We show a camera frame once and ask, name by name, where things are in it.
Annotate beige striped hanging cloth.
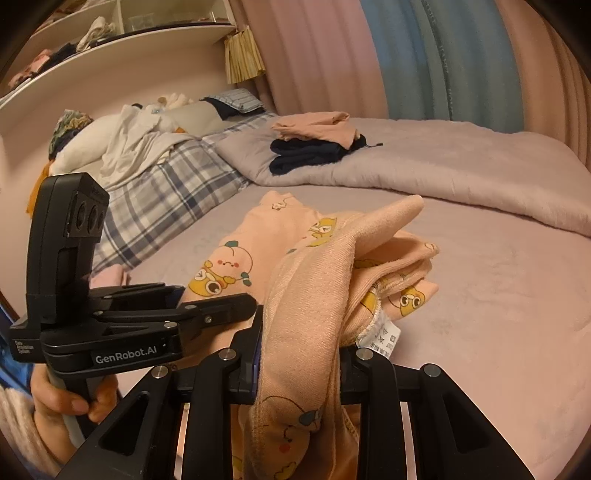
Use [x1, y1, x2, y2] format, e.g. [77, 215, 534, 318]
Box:
[224, 27, 267, 85]

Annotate grey quilt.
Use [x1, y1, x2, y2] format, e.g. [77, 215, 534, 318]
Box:
[215, 115, 591, 238]

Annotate folded pink clothes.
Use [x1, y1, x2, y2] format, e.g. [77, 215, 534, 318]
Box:
[270, 111, 361, 149]

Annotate white cloth on shelf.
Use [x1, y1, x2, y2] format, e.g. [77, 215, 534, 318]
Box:
[75, 16, 117, 52]

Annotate blue curtain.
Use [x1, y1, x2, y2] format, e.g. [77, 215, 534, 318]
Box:
[359, 0, 528, 136]

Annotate folded navy clothes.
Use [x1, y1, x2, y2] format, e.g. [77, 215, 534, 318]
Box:
[269, 134, 384, 177]

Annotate green patterned cloth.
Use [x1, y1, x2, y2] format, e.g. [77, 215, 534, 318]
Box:
[47, 109, 94, 160]

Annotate white crumpled clothes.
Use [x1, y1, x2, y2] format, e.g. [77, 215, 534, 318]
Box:
[54, 104, 200, 191]

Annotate small pink cloth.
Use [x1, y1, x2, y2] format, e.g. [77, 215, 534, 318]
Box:
[89, 264, 133, 290]

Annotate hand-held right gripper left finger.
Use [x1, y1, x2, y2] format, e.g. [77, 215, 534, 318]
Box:
[55, 305, 265, 480]

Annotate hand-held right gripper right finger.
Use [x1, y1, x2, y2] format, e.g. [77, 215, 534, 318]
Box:
[340, 346, 536, 480]

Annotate dark clothes on shelf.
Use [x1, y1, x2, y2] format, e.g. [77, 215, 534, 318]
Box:
[46, 42, 86, 66]

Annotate plaid bed cover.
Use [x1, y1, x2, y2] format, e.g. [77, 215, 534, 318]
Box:
[90, 113, 278, 278]

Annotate yellow cloth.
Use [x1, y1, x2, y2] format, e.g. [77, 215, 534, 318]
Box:
[25, 161, 52, 219]

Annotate person's left hand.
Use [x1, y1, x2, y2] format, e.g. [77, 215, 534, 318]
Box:
[30, 368, 119, 424]

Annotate pink curtain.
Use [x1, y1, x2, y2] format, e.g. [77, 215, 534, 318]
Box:
[496, 0, 591, 155]
[238, 0, 389, 121]

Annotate striped blue pillow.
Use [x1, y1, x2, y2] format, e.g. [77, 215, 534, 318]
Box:
[201, 89, 267, 116]

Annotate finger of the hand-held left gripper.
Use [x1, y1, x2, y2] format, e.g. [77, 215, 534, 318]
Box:
[91, 282, 186, 313]
[98, 293, 258, 330]

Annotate peach cartoon print pants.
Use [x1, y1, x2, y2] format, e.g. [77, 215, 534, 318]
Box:
[182, 190, 440, 480]

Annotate pink clothes on shelf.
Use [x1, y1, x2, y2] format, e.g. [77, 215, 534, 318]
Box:
[8, 50, 52, 86]

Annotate white headboard shelf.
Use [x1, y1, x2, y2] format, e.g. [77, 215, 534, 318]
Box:
[0, 0, 242, 139]

